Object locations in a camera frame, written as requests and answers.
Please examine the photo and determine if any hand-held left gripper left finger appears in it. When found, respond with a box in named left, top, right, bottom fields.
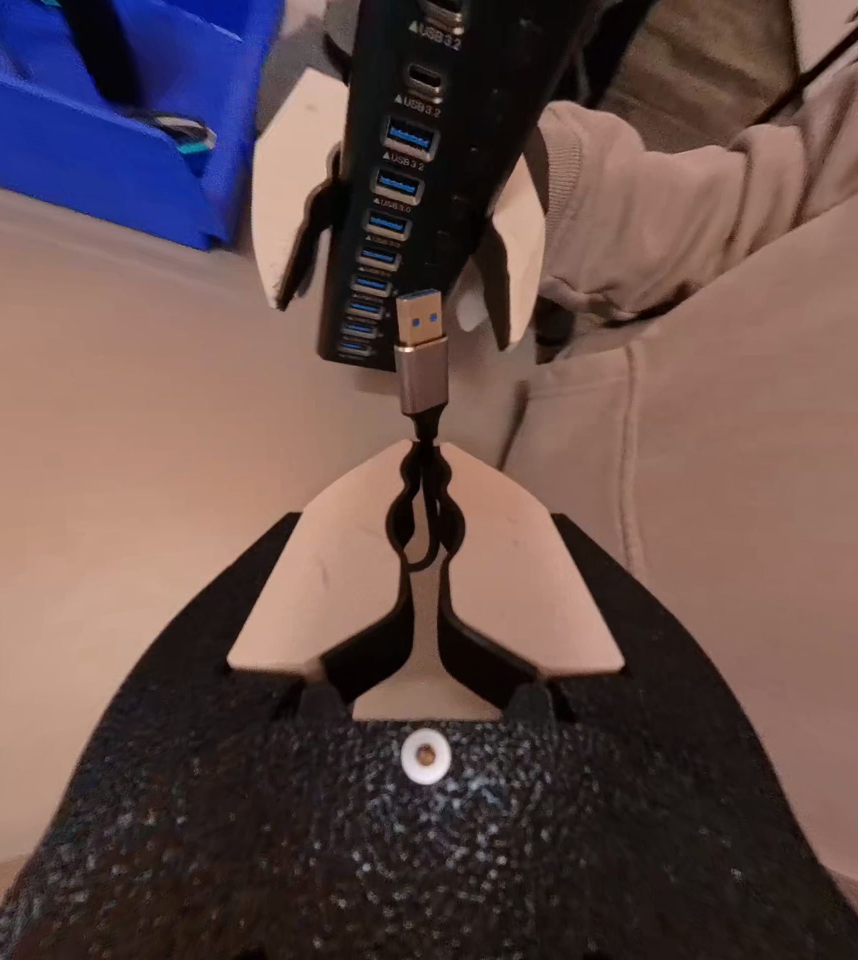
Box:
left=226, top=438, right=419, bottom=705

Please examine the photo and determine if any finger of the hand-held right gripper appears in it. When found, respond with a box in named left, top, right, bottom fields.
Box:
left=453, top=153, right=548, bottom=354
left=251, top=67, right=355, bottom=314

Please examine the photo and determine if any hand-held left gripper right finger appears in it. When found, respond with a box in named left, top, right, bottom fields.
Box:
left=435, top=441, right=627, bottom=708

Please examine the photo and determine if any black usb hub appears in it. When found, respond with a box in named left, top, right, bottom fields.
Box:
left=315, top=0, right=599, bottom=370

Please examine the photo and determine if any black usb cable grey plug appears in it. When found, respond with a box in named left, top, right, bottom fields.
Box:
left=385, top=288, right=451, bottom=573

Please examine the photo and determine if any person's right forearm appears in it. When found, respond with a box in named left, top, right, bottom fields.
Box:
left=536, top=33, right=858, bottom=324

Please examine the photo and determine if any person in beige hoodie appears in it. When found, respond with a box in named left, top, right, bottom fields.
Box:
left=504, top=0, right=858, bottom=931

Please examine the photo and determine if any blue plastic bin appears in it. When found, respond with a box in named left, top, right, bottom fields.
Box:
left=0, top=0, right=285, bottom=254

